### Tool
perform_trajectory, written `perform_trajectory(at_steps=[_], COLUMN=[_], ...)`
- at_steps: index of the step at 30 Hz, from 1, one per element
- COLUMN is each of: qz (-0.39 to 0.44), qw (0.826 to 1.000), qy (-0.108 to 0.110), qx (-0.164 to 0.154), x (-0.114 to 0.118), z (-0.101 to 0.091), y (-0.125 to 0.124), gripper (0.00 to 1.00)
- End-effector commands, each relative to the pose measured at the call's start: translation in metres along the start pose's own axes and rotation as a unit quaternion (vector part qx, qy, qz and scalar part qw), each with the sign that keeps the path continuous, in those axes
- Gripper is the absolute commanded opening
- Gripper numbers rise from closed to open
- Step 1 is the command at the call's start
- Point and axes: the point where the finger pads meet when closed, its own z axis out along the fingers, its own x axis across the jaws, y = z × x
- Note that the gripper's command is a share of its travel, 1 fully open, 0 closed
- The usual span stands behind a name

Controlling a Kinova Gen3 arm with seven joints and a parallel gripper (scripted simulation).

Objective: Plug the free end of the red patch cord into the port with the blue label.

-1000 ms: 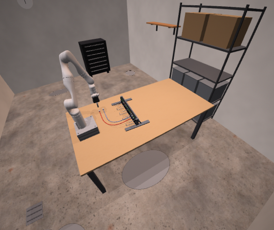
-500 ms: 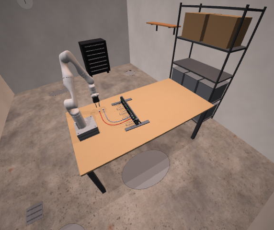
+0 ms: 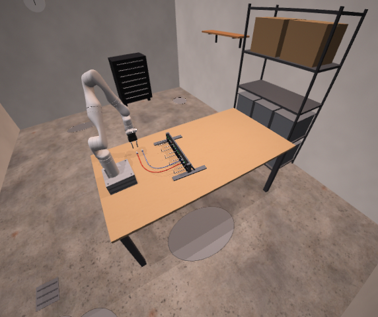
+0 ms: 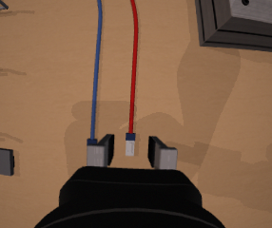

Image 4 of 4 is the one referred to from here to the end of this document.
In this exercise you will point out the red patch cord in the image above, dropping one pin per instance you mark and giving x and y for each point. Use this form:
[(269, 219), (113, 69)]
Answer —
[(134, 64)]

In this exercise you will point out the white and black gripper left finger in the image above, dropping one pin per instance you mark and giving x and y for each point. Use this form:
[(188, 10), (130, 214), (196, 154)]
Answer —
[(96, 152)]

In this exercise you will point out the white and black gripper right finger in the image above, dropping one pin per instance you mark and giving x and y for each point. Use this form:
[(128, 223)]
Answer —
[(160, 156)]

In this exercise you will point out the blue cable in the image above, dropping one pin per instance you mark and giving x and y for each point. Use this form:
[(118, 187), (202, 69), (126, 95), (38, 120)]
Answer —
[(96, 69)]

